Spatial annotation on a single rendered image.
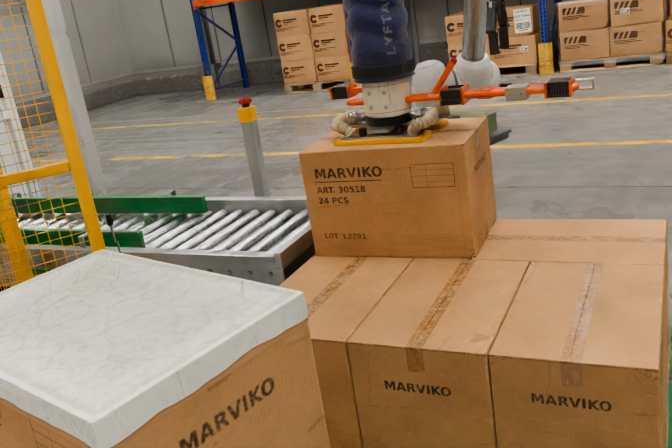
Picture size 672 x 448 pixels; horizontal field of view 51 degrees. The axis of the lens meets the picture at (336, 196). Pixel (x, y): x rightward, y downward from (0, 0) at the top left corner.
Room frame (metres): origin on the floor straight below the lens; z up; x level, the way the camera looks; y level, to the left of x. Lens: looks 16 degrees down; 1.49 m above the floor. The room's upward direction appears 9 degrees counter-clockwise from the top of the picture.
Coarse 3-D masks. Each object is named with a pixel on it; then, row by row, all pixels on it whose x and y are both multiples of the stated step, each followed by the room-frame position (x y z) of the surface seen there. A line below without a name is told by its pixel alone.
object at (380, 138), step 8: (360, 128) 2.49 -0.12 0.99; (400, 128) 2.41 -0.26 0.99; (344, 136) 2.52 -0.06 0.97; (352, 136) 2.50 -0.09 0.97; (360, 136) 2.48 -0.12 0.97; (368, 136) 2.46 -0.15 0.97; (376, 136) 2.43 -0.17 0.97; (384, 136) 2.41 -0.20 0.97; (392, 136) 2.40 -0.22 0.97; (400, 136) 2.38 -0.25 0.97; (408, 136) 2.37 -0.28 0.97; (416, 136) 2.35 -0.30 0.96; (424, 136) 2.35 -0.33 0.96; (336, 144) 2.49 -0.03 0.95; (344, 144) 2.47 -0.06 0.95; (352, 144) 2.46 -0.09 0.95; (360, 144) 2.44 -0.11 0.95; (368, 144) 2.43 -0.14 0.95; (376, 144) 2.41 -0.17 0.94
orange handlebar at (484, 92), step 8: (352, 88) 2.88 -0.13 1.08; (360, 88) 2.86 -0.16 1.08; (480, 88) 2.37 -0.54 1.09; (488, 88) 2.35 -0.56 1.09; (496, 88) 2.36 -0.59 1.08; (504, 88) 2.35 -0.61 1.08; (528, 88) 2.27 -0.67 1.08; (536, 88) 2.26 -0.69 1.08; (576, 88) 2.21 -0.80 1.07; (408, 96) 2.47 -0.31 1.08; (416, 96) 2.46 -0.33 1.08; (424, 96) 2.44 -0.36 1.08; (432, 96) 2.43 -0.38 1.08; (464, 96) 2.37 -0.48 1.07; (472, 96) 2.36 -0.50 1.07; (480, 96) 2.35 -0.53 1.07; (488, 96) 2.33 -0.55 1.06; (352, 104) 2.57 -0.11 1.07; (360, 104) 2.56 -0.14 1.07
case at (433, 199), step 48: (384, 144) 2.40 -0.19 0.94; (432, 144) 2.28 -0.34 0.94; (480, 144) 2.44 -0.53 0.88; (336, 192) 2.43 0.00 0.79; (384, 192) 2.35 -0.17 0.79; (432, 192) 2.28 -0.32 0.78; (480, 192) 2.38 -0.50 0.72; (336, 240) 2.44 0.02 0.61; (384, 240) 2.36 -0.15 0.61; (432, 240) 2.29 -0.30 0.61; (480, 240) 2.31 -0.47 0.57
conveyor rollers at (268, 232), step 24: (24, 216) 3.77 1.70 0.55; (48, 216) 3.69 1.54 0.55; (72, 216) 3.60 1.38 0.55; (120, 216) 3.51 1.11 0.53; (144, 216) 3.42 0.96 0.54; (168, 216) 3.32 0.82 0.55; (192, 216) 3.31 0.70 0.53; (216, 216) 3.20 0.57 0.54; (240, 216) 3.20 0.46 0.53; (264, 216) 3.07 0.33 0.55; (288, 216) 3.06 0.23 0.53; (144, 240) 3.01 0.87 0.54; (168, 240) 3.00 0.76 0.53; (192, 240) 2.89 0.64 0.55; (216, 240) 2.87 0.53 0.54; (240, 240) 2.86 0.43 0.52; (264, 240) 2.74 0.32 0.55; (288, 240) 2.71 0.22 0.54
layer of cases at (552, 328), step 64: (320, 256) 2.47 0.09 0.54; (512, 256) 2.19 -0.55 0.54; (576, 256) 2.11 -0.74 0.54; (640, 256) 2.04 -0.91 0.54; (320, 320) 1.94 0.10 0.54; (384, 320) 1.88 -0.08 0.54; (448, 320) 1.82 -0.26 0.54; (512, 320) 1.76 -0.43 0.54; (576, 320) 1.70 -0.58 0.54; (640, 320) 1.65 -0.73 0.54; (320, 384) 1.84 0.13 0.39; (384, 384) 1.74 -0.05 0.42; (448, 384) 1.66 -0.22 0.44; (512, 384) 1.58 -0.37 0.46; (576, 384) 1.51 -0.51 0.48; (640, 384) 1.44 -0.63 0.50
